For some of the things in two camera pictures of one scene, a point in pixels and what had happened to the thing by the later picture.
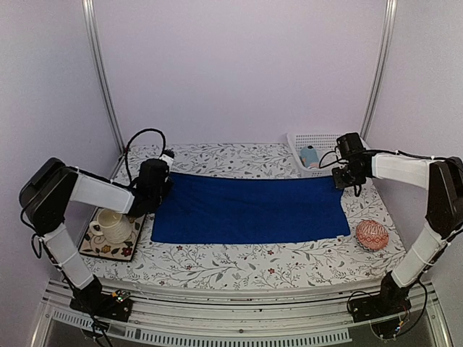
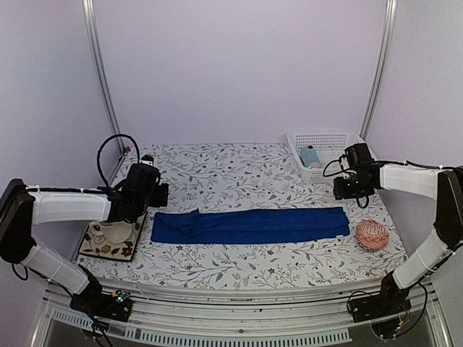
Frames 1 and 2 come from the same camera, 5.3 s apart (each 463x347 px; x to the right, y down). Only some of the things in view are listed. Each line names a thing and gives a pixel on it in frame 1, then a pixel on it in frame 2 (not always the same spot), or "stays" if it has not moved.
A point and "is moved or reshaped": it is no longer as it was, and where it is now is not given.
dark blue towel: (194, 208) is moved or reshaped
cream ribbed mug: (115, 226) stays
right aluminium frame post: (381, 66) stays
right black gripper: (341, 183) to (341, 191)
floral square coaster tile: (97, 245) stays
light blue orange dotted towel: (309, 157) stays
